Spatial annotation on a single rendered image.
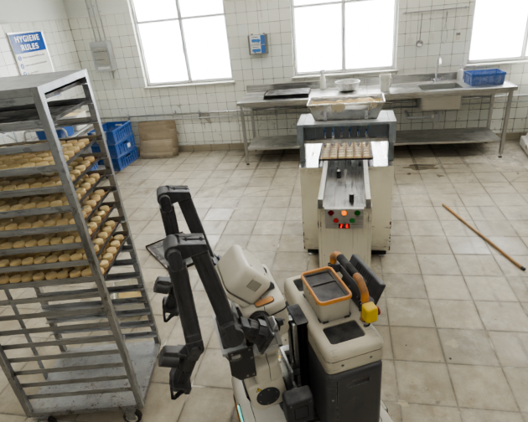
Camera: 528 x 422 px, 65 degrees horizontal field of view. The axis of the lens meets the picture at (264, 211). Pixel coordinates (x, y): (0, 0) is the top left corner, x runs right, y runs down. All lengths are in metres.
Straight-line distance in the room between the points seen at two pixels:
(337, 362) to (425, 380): 1.09
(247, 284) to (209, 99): 5.21
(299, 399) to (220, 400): 0.83
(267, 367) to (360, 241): 1.21
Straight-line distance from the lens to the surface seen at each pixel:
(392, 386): 2.65
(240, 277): 1.51
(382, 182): 3.30
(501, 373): 2.87
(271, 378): 1.87
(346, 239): 2.72
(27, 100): 1.80
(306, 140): 3.23
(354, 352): 1.70
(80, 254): 2.08
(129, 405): 2.56
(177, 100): 6.73
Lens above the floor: 2.00
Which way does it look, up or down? 26 degrees down
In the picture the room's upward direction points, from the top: 6 degrees counter-clockwise
